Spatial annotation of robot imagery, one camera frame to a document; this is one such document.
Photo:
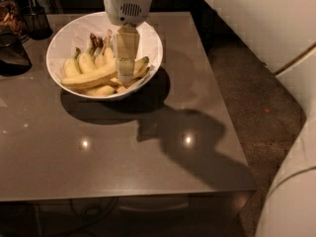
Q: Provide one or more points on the long front yellow banana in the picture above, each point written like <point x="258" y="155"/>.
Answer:
<point x="91" y="79"/>

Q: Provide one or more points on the bottom yellow banana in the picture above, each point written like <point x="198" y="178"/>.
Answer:
<point x="100" y="91"/>

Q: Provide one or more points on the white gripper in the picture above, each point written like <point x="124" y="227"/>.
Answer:
<point x="126" y="8"/>

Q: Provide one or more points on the white bowl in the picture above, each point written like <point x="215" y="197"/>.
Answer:
<point x="77" y="34"/>

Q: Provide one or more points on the glass jar with snacks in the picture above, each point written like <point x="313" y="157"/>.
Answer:
<point x="10" y="17"/>

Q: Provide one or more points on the black dark bowl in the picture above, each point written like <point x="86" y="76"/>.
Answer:
<point x="13" y="57"/>

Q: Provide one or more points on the right yellow banana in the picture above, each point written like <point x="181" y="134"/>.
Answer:
<point x="141" y="68"/>

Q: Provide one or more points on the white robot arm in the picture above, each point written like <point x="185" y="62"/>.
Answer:
<point x="282" y="33"/>

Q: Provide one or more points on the banana bunch with green stems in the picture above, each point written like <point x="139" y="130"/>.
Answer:
<point x="98" y="54"/>

